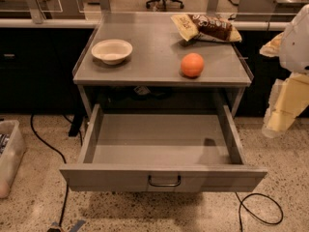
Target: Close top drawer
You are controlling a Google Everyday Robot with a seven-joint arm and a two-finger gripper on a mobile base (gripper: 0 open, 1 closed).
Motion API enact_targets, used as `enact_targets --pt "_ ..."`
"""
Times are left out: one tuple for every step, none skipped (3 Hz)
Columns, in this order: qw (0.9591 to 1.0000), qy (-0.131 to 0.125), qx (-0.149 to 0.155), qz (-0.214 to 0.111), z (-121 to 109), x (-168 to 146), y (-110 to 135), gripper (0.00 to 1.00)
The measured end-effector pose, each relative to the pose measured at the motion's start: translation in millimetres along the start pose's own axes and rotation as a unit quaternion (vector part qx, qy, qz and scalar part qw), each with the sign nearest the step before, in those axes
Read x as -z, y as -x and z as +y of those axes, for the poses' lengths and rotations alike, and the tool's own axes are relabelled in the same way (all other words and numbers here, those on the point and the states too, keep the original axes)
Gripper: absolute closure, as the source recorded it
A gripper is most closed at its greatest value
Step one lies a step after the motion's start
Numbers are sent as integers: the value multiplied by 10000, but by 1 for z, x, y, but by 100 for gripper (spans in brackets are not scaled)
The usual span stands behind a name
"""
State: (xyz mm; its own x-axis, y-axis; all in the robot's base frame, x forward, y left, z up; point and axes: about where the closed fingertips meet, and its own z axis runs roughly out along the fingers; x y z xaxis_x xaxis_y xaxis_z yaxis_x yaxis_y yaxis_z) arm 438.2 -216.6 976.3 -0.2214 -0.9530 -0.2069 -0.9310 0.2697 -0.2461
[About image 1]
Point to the grey top drawer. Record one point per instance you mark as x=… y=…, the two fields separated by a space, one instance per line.
x=162 y=152

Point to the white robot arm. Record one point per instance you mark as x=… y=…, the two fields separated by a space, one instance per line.
x=290 y=97

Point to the grey metal drawer cabinet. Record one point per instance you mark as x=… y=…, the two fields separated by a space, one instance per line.
x=157 y=51

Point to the orange fruit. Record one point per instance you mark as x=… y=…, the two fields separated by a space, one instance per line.
x=192 y=65

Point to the white bowl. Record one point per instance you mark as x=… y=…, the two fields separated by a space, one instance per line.
x=112 y=52

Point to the brown yellow chip bag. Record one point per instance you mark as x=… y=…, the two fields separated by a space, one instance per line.
x=206 y=28

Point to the blue tape on floor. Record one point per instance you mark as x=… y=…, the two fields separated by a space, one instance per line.
x=74 y=227

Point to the clear plastic storage bin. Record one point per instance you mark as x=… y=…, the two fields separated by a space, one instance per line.
x=12 y=155

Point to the white horizontal rail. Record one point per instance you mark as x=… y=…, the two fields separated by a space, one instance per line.
x=81 y=23

